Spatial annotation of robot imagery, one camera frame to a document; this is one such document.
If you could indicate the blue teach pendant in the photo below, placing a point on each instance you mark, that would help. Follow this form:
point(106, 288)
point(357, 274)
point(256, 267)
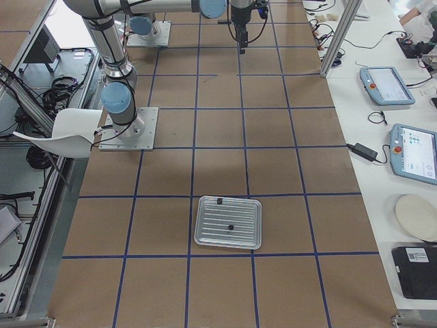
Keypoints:
point(413, 153)
point(385, 86)

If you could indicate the black power adapter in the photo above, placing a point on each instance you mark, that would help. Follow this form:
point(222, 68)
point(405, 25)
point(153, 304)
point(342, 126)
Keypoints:
point(362, 151)

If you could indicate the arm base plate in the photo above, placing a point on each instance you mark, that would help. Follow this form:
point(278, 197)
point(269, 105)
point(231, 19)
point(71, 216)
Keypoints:
point(148, 34)
point(139, 136)

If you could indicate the lower blue teach pendant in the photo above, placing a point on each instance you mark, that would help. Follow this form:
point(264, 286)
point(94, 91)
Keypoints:
point(413, 153)

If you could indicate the white plastic chair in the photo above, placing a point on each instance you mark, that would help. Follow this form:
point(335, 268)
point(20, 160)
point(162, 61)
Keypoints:
point(72, 135)

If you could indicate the black flat box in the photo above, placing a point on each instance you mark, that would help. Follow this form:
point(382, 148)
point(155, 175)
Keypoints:
point(416, 271)

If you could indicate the silver ribbed metal tray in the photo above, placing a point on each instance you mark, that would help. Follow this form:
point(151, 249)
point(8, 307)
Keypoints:
point(212, 222)

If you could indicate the aluminium frame post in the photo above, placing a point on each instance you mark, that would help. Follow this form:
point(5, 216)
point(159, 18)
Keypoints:
point(340, 33)

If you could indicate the upper blue teach pendant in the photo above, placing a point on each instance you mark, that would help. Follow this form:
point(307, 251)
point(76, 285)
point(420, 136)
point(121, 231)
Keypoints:
point(385, 86)

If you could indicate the white round plate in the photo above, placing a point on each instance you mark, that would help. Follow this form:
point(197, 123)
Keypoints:
point(417, 216)

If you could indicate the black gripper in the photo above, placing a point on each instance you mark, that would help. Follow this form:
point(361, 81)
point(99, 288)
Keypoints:
point(240, 18)

